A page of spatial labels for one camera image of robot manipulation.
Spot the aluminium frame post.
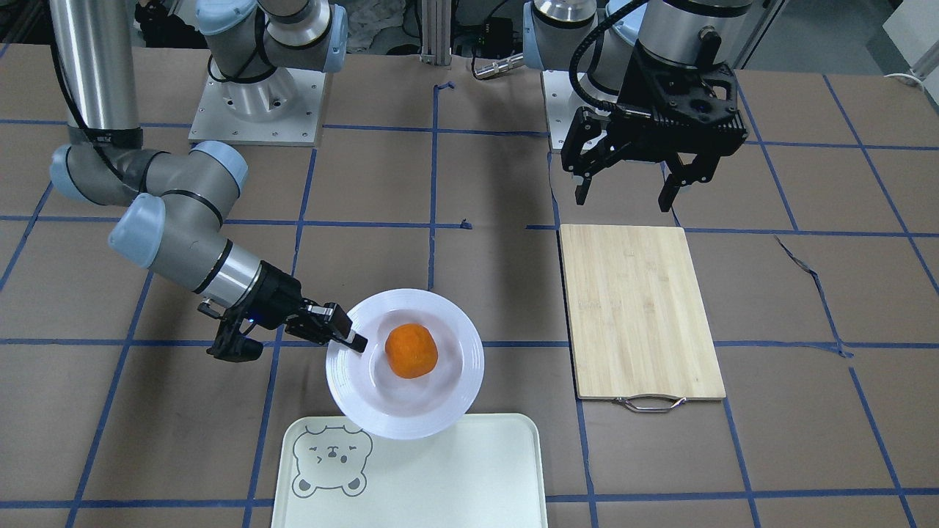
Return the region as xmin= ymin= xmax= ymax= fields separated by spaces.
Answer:
xmin=420 ymin=0 xmax=452 ymax=67

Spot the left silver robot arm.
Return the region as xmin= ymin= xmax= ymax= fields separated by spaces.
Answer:
xmin=522 ymin=1 xmax=752 ymax=213

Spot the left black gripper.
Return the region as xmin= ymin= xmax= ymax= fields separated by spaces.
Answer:
xmin=561 ymin=43 xmax=748 ymax=213

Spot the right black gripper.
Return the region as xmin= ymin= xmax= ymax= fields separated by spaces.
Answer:
xmin=198 ymin=262 xmax=368 ymax=363

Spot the cream bear tray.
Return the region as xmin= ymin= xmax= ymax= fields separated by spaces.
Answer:
xmin=271 ymin=414 xmax=549 ymax=527

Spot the white round plate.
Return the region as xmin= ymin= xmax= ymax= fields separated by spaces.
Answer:
xmin=326 ymin=290 xmax=484 ymax=440

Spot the orange fruit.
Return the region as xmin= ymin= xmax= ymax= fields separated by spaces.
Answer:
xmin=384 ymin=323 xmax=439 ymax=380

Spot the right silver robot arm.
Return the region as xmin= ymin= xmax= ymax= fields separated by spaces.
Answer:
xmin=47 ymin=1 xmax=367 ymax=363

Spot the bamboo cutting board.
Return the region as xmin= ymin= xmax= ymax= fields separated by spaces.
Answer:
xmin=559 ymin=224 xmax=726 ymax=412

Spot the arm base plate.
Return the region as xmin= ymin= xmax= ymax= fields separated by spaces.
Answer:
xmin=540 ymin=70 xmax=610 ymax=154
xmin=189 ymin=65 xmax=331 ymax=147

